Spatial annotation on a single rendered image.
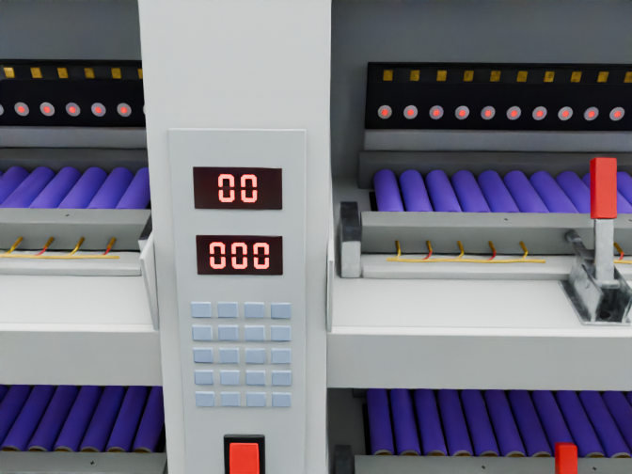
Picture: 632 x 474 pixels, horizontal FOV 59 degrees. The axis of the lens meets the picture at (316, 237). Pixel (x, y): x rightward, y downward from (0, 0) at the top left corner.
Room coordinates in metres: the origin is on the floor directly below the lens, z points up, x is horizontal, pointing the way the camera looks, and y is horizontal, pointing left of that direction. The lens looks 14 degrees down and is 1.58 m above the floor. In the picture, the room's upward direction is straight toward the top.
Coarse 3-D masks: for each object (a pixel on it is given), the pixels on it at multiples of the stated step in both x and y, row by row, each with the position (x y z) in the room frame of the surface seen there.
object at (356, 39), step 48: (0, 0) 0.49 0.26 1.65; (48, 0) 0.49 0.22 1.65; (96, 0) 0.49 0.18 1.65; (336, 0) 0.49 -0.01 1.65; (384, 0) 0.49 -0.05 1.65; (432, 0) 0.49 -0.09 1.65; (480, 0) 0.49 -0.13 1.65; (528, 0) 0.49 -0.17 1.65; (576, 0) 0.49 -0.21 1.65; (624, 0) 0.49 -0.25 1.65; (0, 48) 0.49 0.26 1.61; (48, 48) 0.49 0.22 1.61; (96, 48) 0.49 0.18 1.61; (336, 48) 0.49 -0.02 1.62; (384, 48) 0.49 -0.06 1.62; (432, 48) 0.49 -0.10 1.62; (480, 48) 0.49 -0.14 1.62; (528, 48) 0.49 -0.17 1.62; (576, 48) 0.49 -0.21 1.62; (624, 48) 0.49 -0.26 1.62; (336, 96) 0.49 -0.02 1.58; (336, 144) 0.49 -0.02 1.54
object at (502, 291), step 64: (384, 64) 0.45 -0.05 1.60; (448, 64) 0.45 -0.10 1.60; (512, 64) 0.45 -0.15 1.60; (576, 64) 0.45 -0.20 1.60; (384, 128) 0.46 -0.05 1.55; (448, 128) 0.46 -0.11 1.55; (512, 128) 0.46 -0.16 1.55; (576, 128) 0.46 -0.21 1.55; (384, 192) 0.41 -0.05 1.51; (448, 192) 0.41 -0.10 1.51; (512, 192) 0.42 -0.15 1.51; (576, 192) 0.41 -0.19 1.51; (384, 256) 0.36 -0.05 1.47; (448, 256) 0.36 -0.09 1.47; (512, 256) 0.36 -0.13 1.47; (576, 256) 0.33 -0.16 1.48; (384, 320) 0.30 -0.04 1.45; (448, 320) 0.30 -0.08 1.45; (512, 320) 0.30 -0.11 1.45; (576, 320) 0.30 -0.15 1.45; (384, 384) 0.31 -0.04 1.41; (448, 384) 0.31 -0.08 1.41; (512, 384) 0.31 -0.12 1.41; (576, 384) 0.30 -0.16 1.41
